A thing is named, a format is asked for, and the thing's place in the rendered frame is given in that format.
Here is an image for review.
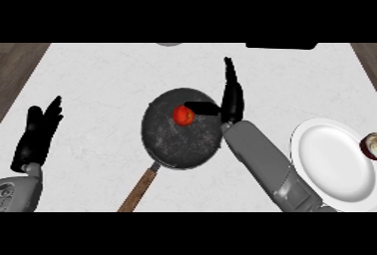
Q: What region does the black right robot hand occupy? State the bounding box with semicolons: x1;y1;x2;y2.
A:
184;56;246;126

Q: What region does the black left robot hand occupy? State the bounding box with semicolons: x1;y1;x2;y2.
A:
11;96;65;174

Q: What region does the red tomato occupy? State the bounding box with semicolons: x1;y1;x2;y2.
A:
173;105;197;128

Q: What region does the white plate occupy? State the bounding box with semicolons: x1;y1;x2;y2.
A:
290;118;377;213

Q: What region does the black appliance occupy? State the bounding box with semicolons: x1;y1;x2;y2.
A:
244;43;320;51

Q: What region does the dark red onion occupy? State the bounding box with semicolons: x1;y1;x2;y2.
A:
358;131;377;159

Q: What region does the dark frying pan wooden handle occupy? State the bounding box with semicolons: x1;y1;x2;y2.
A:
117;87;225;213

